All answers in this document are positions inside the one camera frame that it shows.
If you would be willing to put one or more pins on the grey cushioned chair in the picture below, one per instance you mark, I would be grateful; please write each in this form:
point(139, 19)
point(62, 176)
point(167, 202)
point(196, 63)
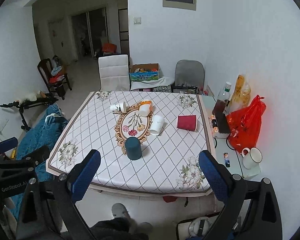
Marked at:
point(189, 75)

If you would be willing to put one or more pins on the glass side table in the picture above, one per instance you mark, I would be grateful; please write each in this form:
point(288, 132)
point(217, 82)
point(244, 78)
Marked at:
point(218, 146)

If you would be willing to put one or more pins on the small lighter on side table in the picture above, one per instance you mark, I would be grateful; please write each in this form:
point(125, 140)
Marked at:
point(226, 160)

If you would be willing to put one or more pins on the white wall switch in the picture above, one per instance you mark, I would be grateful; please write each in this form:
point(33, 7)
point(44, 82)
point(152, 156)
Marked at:
point(137, 21)

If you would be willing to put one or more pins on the white padded chair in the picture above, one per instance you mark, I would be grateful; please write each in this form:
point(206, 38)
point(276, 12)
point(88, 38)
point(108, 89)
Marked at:
point(114, 73)

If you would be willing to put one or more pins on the red plastic bag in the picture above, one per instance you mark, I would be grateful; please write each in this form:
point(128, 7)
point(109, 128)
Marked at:
point(245, 124)

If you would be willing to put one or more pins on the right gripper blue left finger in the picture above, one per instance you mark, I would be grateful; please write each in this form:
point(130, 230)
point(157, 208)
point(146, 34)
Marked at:
point(82, 175)

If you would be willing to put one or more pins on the black smartphone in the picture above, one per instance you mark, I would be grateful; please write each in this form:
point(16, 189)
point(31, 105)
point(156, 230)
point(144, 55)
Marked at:
point(222, 123)

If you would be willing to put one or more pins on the floral diamond pattern tablecloth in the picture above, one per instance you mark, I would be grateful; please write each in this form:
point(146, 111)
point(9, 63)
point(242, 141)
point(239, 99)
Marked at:
point(149, 142)

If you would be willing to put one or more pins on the white paper cup with text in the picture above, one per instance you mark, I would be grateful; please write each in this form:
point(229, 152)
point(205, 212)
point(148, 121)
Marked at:
point(156, 125)

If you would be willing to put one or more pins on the red paper cup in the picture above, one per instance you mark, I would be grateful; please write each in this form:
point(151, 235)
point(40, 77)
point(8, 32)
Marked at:
point(187, 122)

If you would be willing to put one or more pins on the white enamel mug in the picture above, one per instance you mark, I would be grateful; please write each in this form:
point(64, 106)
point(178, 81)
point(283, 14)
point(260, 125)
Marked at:
point(251, 157)

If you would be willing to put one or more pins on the white towel on stool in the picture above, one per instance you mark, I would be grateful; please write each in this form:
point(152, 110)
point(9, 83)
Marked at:
point(163, 81)

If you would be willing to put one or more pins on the cardboard box with items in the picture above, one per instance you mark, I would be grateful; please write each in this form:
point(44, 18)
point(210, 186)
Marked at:
point(144, 72)

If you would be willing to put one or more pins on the dark teal cup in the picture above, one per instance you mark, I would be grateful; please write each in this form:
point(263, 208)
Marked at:
point(133, 148)

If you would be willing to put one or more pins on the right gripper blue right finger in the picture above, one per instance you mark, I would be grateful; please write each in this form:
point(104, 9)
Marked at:
point(217, 176)

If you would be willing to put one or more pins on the yellow snack bag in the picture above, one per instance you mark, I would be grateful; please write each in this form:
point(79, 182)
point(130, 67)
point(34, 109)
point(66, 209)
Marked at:
point(241, 95)

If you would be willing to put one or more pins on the blue blanket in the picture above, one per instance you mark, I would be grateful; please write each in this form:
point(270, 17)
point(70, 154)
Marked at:
point(45, 133)

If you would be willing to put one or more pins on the black exercise stand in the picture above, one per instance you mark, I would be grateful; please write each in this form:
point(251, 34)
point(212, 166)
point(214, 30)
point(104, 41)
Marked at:
point(31, 101)

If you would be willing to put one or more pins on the bottle with brown liquid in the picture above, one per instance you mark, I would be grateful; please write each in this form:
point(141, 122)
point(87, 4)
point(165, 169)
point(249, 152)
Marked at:
point(222, 99)

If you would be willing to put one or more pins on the dark wooden chair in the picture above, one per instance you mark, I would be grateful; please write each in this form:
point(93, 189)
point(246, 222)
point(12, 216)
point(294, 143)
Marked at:
point(54, 75)

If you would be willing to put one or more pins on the white cup orange rim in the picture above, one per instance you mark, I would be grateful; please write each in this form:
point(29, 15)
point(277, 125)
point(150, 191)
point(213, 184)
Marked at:
point(145, 108)

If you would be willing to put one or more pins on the white floral paper cup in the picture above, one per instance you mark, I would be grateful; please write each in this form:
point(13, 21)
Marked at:
point(118, 108)

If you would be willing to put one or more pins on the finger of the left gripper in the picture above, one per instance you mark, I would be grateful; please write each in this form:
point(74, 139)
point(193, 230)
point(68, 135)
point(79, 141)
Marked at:
point(35, 158)
point(8, 144)

